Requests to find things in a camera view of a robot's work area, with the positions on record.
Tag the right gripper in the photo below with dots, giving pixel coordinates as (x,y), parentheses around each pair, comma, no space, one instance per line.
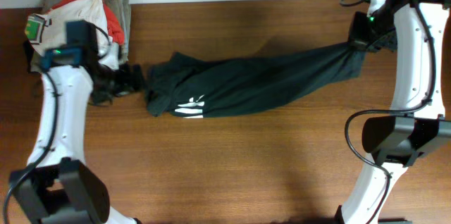
(356,34)

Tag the white t-shirt with print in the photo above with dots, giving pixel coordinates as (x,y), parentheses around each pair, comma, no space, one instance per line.
(48,30)

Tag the olive grey folded garment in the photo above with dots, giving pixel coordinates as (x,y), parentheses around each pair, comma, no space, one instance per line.
(122,9)

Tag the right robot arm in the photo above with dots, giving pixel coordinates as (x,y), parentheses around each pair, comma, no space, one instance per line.
(415,124)

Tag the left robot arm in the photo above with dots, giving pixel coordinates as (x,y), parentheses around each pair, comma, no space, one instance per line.
(56,186)

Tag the red garment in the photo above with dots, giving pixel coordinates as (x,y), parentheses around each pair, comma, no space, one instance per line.
(115,30)

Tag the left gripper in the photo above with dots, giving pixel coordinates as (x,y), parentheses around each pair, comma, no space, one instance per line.
(127,84)

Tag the dark green t-shirt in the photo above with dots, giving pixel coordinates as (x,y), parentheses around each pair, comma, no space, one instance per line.
(190,88)

